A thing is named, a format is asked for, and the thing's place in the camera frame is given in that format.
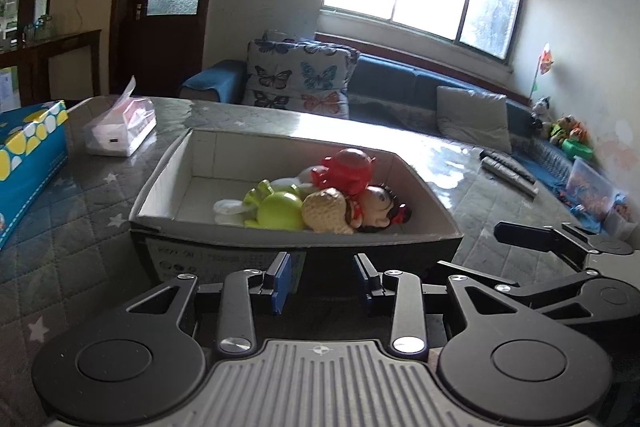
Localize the beige textured toy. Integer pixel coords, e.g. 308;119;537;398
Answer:
302;187;354;234

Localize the blue sofa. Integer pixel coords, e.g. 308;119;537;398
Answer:
179;54;574;188

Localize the white soft tissue pack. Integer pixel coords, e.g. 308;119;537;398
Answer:
84;77;156;157

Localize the clear plastic storage bin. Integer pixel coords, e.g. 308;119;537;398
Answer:
565;157;617;222

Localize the grey cushion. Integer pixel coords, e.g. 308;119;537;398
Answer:
436;86;512;154

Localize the grey quilted star tablecloth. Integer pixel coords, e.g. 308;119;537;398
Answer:
1;98;639;426

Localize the white cardboard box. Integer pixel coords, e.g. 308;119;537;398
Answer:
129;129;462;288

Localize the blue polka-dot tissue box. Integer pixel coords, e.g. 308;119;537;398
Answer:
0;101;68;247

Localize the black-haired doll in red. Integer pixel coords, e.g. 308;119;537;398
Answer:
348;184;412;233

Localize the black remote control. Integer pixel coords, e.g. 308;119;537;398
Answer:
480;150;536;184

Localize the lime green frog toy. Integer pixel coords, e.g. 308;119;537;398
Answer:
243;180;305;231

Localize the red octopus toy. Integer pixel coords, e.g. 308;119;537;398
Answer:
310;147;376;196

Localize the grey remote control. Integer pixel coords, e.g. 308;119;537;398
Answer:
480;157;538;198

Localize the dark wooden cabinet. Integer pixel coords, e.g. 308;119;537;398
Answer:
1;0;101;106

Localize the stuffed toys pile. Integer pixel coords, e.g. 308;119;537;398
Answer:
530;96;593;161

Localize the butterfly print pillow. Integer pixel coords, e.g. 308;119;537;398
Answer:
242;37;360;119

